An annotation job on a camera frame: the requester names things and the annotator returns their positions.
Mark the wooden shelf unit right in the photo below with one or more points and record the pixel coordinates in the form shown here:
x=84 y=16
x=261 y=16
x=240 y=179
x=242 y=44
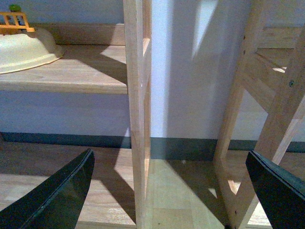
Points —
x=271 y=68

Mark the orange toy fence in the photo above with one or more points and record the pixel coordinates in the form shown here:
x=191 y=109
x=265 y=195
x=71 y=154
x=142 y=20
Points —
x=14 y=22

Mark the wooden shelf unit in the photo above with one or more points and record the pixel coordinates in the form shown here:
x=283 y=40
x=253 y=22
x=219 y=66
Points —
x=94 y=97
x=271 y=68

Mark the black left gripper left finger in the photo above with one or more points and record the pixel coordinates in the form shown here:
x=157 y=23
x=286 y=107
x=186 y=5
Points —
x=57 y=202

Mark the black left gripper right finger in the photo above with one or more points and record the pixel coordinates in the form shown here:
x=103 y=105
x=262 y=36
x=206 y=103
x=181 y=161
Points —
x=281 y=194

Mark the wooden shelf unit left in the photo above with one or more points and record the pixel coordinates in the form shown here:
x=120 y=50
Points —
x=94 y=97

